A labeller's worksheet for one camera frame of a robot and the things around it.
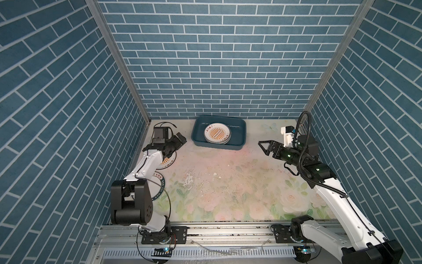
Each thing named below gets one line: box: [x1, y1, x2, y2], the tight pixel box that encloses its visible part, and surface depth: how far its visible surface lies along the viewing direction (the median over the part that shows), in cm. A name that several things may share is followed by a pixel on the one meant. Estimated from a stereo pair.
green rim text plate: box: [146, 171, 166, 202], surface depth 90 cm
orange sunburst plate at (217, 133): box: [203, 122, 232, 145], surface depth 110 cm
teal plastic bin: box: [191, 115, 247, 150], surface depth 110 cm
